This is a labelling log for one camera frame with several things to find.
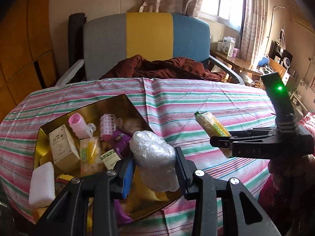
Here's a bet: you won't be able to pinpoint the yellow green cracker packet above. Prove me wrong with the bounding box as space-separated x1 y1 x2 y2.
194 111 234 159

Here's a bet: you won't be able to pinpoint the clear plastic bag wad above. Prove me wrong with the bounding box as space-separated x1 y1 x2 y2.
129 131 179 192

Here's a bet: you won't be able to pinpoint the pink hair roller with clip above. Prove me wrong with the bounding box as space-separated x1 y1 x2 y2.
100 113 116 141

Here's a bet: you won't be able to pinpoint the beige ointment box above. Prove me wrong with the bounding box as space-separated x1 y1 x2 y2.
49 125 80 174

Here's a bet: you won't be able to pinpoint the pink hair roller end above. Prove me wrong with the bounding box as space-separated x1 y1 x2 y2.
68 113 96 140

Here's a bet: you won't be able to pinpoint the person right hand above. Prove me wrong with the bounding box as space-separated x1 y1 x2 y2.
268 155 314 191

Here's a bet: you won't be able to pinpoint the green beige medicine box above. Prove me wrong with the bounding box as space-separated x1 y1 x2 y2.
100 149 121 170

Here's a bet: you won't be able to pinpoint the purple snack packet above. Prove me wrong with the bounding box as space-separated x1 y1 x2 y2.
110 129 131 159

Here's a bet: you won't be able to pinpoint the picture snack packet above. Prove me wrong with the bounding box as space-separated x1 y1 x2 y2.
115 118 151 136

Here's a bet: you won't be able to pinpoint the gold tin box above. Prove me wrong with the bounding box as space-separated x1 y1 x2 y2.
34 94 182 225

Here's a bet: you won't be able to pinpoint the striped pink green tablecloth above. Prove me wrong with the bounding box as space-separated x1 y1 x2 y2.
0 77 279 236

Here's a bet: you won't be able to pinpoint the wooden side desk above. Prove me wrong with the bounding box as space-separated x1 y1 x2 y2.
210 51 262 76

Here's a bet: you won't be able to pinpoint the white foam block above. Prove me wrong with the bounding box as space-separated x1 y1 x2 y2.
29 161 56 210

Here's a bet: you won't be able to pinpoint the white boxes on desk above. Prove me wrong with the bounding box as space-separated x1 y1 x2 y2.
217 36 239 58

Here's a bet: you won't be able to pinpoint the dark red jacket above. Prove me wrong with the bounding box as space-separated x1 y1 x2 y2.
101 54 225 82

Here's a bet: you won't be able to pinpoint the grey yellow blue chair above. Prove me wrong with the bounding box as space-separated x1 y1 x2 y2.
57 12 244 85

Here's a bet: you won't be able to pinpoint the beige curtain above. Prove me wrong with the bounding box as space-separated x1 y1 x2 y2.
139 0 269 67

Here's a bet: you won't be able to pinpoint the orange wooden wardrobe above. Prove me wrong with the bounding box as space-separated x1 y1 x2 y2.
1 0 58 119

